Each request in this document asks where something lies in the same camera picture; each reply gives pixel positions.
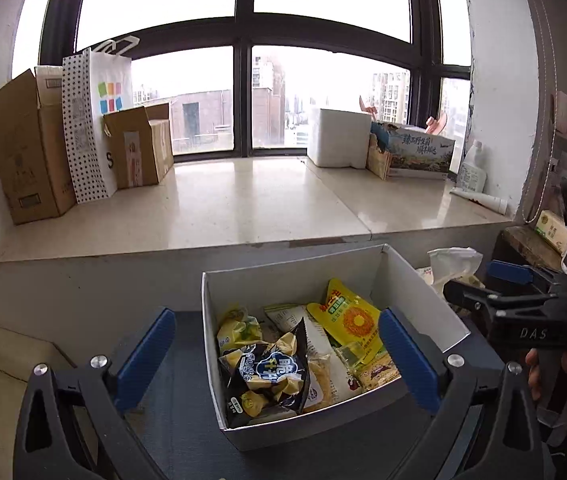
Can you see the small open cardboard box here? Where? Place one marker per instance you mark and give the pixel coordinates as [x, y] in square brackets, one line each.
[141, 145]

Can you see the white dotted paper bag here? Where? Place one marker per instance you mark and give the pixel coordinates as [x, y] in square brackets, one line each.
[95, 82]

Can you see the blue fabric table cloth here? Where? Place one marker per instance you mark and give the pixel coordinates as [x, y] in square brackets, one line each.
[177, 424]

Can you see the small woven basket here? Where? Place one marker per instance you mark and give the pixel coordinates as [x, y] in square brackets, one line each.
[378, 161]

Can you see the yellow sunflower seed bag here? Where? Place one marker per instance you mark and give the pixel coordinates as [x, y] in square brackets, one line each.
[350, 320]

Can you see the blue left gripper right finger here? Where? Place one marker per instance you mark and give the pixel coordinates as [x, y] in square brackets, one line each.
[415, 357]

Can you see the beige orange-edged snack bag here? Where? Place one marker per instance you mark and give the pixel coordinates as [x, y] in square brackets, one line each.
[380, 371]

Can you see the black window frame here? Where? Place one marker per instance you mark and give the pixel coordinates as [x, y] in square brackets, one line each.
[247, 28]

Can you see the white plastic bottle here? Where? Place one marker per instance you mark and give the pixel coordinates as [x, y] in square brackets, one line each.
[471, 176]

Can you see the white tube on sill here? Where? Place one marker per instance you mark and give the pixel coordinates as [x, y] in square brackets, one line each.
[490, 202]

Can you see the yellow-green chips bag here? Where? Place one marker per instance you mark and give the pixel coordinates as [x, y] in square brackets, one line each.
[237, 329]

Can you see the green-beige small carton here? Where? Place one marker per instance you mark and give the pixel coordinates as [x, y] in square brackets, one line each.
[553, 230]

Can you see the wooden side shelf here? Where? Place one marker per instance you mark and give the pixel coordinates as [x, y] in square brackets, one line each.
[522, 243]

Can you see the white cardboard storage box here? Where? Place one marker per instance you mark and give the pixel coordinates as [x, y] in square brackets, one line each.
[378, 273]

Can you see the tall brown cardboard box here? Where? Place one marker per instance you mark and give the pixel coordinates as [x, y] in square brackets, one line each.
[34, 168]

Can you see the black yellow chips bag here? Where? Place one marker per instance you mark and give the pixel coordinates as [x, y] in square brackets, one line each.
[266, 380]

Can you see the white foam box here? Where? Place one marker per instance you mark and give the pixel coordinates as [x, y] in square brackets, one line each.
[340, 139]

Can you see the printed landscape tissue box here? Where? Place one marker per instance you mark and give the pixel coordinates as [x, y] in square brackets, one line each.
[413, 153]

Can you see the beige tissue pack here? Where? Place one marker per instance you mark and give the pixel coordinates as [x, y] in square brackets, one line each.
[452, 264]

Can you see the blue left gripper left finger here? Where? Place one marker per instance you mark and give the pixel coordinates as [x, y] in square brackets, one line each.
[139, 356]

